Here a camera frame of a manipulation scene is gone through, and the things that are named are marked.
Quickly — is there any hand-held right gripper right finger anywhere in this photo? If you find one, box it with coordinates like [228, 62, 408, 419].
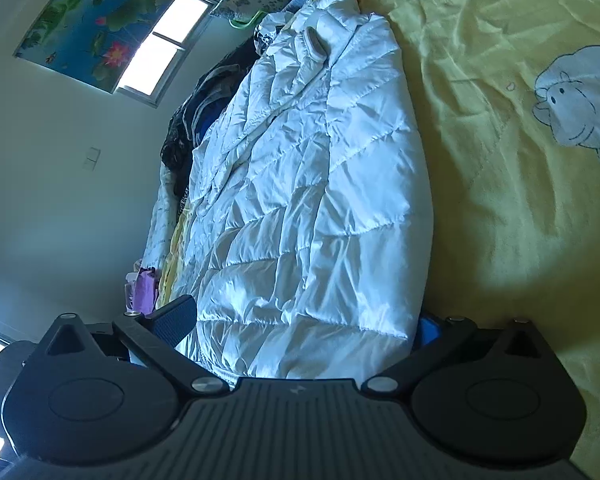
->
[360, 312, 537, 398]

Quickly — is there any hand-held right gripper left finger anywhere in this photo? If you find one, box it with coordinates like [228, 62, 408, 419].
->
[41, 294, 231, 402]

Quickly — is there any white down jacket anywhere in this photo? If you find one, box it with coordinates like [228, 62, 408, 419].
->
[172, 0, 436, 386]

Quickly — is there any purple cloth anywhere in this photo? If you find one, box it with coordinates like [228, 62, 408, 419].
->
[125, 267, 161, 316]

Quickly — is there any white printed quilt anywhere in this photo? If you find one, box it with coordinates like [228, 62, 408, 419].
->
[140, 165, 186, 281]

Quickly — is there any yellow printed blanket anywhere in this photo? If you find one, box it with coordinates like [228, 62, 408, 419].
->
[157, 0, 600, 466]

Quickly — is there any black patterned cloth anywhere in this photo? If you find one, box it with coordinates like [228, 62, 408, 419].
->
[161, 67, 216, 196]

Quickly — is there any blue garment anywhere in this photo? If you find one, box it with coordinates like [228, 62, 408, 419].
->
[196, 107, 221, 148]

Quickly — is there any window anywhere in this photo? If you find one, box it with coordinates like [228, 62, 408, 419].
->
[115, 0, 219, 109]

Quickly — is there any black white plastic bag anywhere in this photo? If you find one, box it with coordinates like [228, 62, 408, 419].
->
[255, 25, 282, 56]

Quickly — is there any green plastic chair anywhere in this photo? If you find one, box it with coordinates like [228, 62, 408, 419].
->
[230, 0, 301, 29]

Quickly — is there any floral roller blind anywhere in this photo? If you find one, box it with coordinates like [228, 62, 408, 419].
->
[12, 0, 188, 94]

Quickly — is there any floral pillow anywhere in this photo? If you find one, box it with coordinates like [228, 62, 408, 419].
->
[210, 0, 272, 24]

